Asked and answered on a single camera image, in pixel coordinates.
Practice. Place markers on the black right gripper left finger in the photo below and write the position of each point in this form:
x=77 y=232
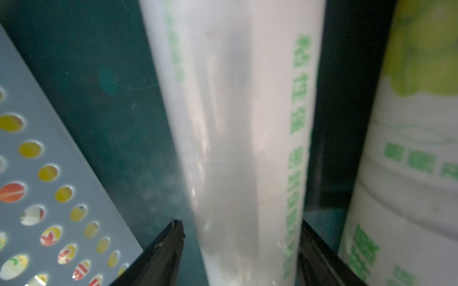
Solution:
x=159 y=264

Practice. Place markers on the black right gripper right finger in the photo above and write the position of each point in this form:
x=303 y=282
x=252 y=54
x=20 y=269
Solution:
x=319 y=265

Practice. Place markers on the white green roll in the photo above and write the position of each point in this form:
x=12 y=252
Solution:
x=238 y=80
x=402 y=222

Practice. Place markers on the blue plastic basket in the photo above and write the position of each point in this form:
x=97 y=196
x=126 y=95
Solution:
x=58 y=225

